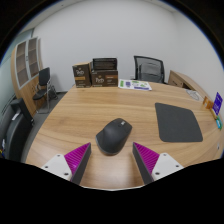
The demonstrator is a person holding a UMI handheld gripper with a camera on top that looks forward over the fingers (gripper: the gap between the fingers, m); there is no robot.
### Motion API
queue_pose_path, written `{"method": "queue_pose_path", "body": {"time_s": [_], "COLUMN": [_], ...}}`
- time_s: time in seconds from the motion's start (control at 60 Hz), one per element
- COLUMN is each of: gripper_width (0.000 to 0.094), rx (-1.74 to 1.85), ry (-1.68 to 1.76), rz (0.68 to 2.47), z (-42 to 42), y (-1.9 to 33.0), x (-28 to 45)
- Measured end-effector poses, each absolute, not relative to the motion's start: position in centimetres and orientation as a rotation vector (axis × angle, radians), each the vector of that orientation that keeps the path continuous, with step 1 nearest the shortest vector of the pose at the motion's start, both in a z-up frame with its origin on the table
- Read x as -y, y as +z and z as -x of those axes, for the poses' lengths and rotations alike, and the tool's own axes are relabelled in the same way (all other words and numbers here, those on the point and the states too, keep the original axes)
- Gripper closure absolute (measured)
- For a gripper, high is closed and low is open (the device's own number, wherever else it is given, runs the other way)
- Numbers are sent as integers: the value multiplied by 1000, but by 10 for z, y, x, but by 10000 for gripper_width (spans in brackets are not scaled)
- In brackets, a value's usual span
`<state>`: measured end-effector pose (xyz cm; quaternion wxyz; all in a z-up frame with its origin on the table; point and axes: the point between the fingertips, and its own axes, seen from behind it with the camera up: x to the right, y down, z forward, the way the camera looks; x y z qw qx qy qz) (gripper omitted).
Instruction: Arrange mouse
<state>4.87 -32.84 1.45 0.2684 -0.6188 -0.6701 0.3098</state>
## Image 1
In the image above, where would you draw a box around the teal small pack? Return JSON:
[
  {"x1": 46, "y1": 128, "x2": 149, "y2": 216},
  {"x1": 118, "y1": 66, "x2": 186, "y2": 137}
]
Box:
[{"x1": 215, "y1": 117, "x2": 224, "y2": 131}]

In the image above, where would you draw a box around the wooden shelf unit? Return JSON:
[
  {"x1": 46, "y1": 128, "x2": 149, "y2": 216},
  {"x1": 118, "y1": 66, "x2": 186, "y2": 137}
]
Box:
[{"x1": 10, "y1": 36, "x2": 44, "y2": 118}]

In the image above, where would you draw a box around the grey backpack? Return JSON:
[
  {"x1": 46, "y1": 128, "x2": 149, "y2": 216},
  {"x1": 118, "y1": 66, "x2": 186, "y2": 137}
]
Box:
[{"x1": 138, "y1": 62, "x2": 163, "y2": 83}]

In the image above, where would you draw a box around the large brown cardboard box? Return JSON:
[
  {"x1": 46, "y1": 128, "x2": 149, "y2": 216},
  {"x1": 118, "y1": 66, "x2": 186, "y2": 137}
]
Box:
[{"x1": 89, "y1": 69, "x2": 119, "y2": 88}]

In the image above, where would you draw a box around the printed paper sheet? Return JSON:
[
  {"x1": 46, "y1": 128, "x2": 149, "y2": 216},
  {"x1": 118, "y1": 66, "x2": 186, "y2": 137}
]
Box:
[{"x1": 118, "y1": 78, "x2": 153, "y2": 92}]

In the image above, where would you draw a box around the black leather office chair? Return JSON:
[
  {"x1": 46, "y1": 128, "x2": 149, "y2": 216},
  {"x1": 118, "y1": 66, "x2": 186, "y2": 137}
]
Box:
[{"x1": 1, "y1": 97, "x2": 35, "y2": 163}]

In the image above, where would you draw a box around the orange small box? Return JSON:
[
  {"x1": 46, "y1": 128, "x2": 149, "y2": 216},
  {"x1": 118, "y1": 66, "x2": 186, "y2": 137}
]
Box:
[{"x1": 202, "y1": 96, "x2": 214, "y2": 110}]

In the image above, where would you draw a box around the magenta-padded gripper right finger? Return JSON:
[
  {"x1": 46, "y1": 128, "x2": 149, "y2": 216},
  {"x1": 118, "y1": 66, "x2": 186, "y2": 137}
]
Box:
[{"x1": 132, "y1": 141, "x2": 184, "y2": 186}]

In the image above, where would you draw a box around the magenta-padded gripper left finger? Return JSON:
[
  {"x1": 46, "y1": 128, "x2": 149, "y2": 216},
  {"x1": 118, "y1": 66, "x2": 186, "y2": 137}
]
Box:
[{"x1": 40, "y1": 142, "x2": 92, "y2": 186}]

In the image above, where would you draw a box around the black computer mouse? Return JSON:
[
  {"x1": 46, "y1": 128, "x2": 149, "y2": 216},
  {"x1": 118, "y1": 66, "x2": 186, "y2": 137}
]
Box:
[{"x1": 95, "y1": 117, "x2": 133, "y2": 156}]

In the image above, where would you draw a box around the dark grey mouse pad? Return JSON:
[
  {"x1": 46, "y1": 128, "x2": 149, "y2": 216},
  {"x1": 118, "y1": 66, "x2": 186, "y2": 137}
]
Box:
[{"x1": 154, "y1": 102, "x2": 204, "y2": 143}]

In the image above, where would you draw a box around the small brown cardboard box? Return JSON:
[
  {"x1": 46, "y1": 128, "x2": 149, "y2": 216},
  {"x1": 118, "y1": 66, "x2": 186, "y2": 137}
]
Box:
[{"x1": 72, "y1": 62, "x2": 93, "y2": 89}]

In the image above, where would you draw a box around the black mesh office chair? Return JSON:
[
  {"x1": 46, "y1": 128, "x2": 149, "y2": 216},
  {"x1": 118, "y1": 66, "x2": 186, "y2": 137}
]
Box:
[{"x1": 130, "y1": 55, "x2": 168, "y2": 84}]

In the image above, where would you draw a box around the black metal-legged visitor chair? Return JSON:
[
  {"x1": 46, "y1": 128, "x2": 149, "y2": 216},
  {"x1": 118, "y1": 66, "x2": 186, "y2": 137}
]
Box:
[{"x1": 32, "y1": 67, "x2": 58, "y2": 113}]

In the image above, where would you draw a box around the black open-top box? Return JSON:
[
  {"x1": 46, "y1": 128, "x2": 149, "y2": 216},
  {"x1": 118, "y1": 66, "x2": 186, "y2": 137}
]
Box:
[{"x1": 91, "y1": 57, "x2": 118, "y2": 71}]

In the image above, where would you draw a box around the wooden side desk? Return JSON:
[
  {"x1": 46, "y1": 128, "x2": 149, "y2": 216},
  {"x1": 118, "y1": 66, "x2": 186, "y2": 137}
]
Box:
[{"x1": 167, "y1": 69, "x2": 209, "y2": 99}]

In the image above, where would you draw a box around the clear bag with round print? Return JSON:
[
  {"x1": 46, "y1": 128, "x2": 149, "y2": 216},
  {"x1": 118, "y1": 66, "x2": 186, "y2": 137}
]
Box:
[{"x1": 185, "y1": 88, "x2": 203, "y2": 102}]

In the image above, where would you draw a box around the purple card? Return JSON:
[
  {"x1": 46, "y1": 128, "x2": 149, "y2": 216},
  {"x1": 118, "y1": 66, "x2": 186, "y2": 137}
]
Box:
[{"x1": 212, "y1": 92, "x2": 224, "y2": 117}]

